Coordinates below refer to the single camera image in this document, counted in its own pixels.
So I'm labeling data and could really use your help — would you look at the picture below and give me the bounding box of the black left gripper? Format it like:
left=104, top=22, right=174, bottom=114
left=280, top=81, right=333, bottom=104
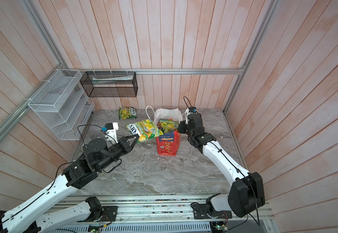
left=94, top=135, right=139, bottom=172

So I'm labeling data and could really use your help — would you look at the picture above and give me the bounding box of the green Fox's candy bag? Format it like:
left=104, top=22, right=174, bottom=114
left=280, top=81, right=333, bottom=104
left=118, top=107, right=137, bottom=120
left=158, top=119, right=179, bottom=134
left=125, top=119, right=163, bottom=143

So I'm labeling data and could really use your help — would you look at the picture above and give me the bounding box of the red paper bag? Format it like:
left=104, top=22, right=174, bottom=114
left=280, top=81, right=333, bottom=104
left=145, top=106, right=183, bottom=156

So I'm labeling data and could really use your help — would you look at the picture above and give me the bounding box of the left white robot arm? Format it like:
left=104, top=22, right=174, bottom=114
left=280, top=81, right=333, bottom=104
left=0, top=134, right=139, bottom=233

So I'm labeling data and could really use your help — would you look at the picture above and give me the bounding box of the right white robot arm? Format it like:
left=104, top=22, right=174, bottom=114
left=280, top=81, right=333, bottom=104
left=178, top=107, right=265, bottom=217

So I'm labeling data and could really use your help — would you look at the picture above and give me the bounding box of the black wire mesh basket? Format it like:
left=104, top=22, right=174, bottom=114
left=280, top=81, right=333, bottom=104
left=80, top=71, right=139, bottom=98

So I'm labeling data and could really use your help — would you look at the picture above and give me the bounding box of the white wire mesh shelf rack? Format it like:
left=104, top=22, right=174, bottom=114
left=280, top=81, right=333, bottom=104
left=28, top=70, right=95, bottom=141

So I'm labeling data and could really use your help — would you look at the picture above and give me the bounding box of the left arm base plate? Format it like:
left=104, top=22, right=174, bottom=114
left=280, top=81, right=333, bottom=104
left=79, top=205, right=118, bottom=222

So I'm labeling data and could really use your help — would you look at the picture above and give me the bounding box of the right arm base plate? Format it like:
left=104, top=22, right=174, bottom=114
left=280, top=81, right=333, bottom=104
left=190, top=202, right=232, bottom=220

